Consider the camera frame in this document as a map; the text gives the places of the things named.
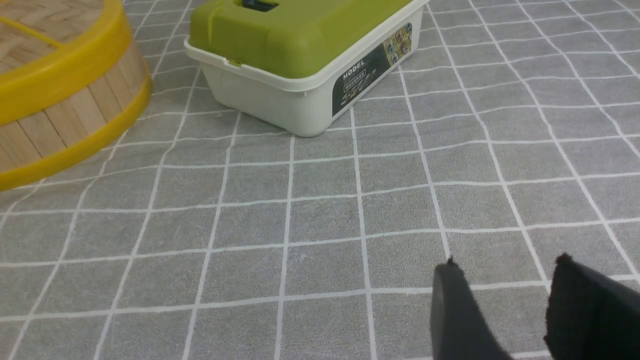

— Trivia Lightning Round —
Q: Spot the woven bamboo steamer lid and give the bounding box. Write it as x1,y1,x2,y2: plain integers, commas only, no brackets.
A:
0,0,105,74

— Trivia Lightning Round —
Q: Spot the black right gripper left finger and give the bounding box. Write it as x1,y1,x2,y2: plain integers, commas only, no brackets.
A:
430,257,512,360

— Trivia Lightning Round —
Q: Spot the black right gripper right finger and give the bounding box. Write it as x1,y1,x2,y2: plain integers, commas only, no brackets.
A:
544,253,640,360

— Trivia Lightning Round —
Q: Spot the wooden steamer with yellow rims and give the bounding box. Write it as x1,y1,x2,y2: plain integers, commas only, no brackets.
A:
0,0,153,192

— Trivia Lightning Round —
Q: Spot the grey checked tablecloth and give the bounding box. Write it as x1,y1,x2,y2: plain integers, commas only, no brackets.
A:
1,0,640,360

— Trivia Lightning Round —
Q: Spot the white box with green lid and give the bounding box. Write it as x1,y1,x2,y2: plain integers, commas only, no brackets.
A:
183,0,427,138

